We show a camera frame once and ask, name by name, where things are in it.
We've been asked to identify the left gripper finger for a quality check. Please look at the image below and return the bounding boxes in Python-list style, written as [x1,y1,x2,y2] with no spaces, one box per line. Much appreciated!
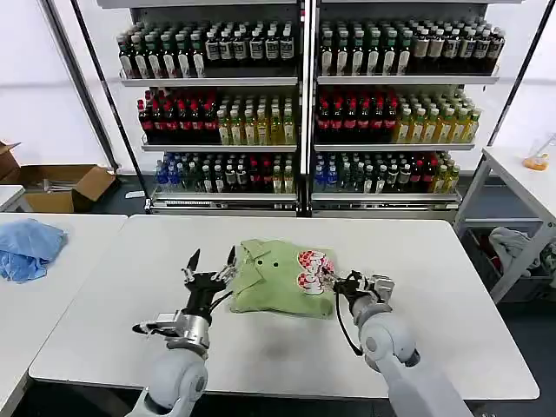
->
[181,248,202,284]
[212,245,239,286]

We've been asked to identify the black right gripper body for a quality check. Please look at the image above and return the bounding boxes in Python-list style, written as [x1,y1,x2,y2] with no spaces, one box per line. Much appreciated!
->
[334,270,371,300]

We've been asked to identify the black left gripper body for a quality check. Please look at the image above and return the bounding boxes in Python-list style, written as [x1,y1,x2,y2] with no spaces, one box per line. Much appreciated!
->
[185,271,228,315]

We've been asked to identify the green polo shirt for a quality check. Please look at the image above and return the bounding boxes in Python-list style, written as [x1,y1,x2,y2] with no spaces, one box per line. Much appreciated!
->
[228,237,338,321]

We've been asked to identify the dark storage basket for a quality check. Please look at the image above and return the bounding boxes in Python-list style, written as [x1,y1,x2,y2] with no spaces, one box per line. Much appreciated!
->
[467,225,556,304]

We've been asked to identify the large open cardboard box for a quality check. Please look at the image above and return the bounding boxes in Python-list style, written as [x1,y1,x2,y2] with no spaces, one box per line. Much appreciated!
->
[3,163,119,213]

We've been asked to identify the grey crumpled cloth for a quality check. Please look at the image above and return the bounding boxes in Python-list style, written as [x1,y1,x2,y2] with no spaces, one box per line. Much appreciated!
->
[488,226,542,279]

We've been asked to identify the blue crumpled cloth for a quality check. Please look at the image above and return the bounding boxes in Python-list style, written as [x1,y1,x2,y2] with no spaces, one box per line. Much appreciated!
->
[0,218,70,284]

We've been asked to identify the shelf rack with bottles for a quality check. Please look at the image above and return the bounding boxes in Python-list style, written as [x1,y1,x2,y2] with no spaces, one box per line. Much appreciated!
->
[96,0,507,217]

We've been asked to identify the white side table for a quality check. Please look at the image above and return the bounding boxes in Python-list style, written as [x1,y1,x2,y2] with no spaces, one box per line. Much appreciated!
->
[451,146,556,305]

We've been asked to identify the small white table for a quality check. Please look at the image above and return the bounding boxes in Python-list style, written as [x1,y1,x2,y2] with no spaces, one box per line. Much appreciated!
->
[0,184,26,213]

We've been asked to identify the small open cardboard box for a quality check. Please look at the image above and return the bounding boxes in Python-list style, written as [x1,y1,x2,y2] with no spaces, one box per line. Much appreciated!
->
[0,139,23,182]

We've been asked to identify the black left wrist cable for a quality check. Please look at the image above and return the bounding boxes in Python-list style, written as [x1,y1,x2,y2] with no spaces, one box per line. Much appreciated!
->
[209,287,236,314]

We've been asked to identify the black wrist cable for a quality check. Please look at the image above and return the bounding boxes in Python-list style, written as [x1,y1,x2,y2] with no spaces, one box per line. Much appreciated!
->
[209,287,236,314]
[333,289,364,358]

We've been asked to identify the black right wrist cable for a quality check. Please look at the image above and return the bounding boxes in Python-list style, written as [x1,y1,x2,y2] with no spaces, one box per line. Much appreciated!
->
[333,289,364,358]

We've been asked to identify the black frame pole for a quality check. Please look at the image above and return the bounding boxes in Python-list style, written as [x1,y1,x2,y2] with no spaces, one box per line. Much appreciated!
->
[70,0,152,209]
[42,0,119,170]
[485,23,556,147]

